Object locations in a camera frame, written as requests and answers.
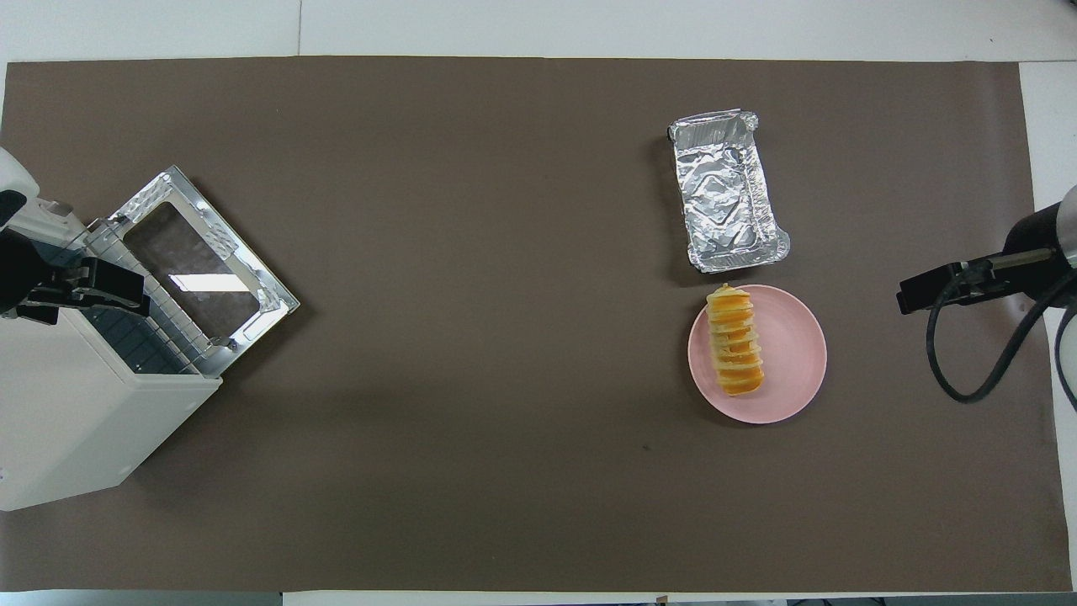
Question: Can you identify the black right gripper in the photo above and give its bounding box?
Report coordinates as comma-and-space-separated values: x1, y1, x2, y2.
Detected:
897, 204, 1074, 316

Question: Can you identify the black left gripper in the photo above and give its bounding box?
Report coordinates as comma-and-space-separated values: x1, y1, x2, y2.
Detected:
0, 229, 152, 327

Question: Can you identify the sliced orange bread loaf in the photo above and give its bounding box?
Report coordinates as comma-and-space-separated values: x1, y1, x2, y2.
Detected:
705, 284, 767, 396

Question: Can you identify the aluminium foil tray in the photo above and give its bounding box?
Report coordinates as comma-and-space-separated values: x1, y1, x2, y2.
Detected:
669, 108, 792, 274

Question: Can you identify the cream toaster oven body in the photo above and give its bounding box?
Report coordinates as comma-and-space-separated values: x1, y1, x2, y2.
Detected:
0, 198, 225, 513

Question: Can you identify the glass oven door with foil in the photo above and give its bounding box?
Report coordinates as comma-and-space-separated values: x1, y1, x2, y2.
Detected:
108, 166, 301, 377

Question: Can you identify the pink round plate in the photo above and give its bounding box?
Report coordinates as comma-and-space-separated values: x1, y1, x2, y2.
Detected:
688, 284, 828, 424

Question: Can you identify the brown table mat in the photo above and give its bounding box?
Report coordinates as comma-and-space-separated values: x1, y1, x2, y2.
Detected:
0, 56, 1074, 594

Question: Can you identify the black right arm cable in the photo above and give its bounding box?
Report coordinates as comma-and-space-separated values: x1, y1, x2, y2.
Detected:
926, 248, 1077, 405

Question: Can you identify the wire oven rack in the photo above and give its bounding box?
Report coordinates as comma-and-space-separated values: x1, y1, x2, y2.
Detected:
88, 221, 213, 375

